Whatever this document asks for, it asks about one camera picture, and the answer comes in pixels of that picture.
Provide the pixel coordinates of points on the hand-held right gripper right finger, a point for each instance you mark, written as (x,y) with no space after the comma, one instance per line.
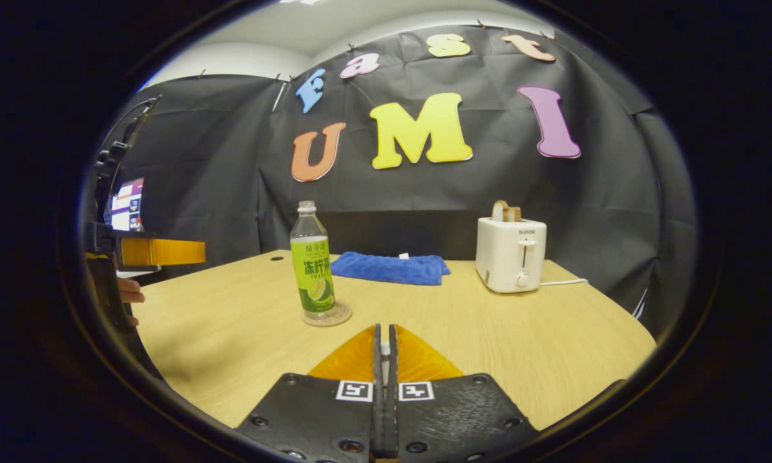
(457,418)

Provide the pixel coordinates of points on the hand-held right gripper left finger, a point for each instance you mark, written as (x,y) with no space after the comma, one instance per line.
(315,418)

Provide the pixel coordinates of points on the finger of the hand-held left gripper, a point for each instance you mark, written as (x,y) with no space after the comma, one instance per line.
(164,252)

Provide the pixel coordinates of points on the white teacup lid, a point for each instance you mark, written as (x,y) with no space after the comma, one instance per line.
(385,350)

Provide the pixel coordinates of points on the round wooden coaster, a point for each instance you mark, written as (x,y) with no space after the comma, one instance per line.
(342,316)

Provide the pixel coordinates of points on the clear green-label water bottle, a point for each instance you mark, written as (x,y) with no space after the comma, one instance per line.
(312,270)

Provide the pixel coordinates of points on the small background bottle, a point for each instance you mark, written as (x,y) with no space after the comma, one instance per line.
(136,225)

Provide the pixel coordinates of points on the white side table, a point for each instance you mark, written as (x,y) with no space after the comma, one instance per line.
(138,270)

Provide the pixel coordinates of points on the colourful display screen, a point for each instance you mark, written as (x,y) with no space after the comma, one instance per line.
(128,202)

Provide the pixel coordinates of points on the blue towel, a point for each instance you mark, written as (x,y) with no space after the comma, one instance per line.
(392,268)

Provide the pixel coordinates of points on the white toaster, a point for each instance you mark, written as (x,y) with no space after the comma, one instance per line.
(508,257)

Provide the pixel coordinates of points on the brown bread slice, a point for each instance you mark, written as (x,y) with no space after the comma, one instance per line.
(500,211)
(514,214)

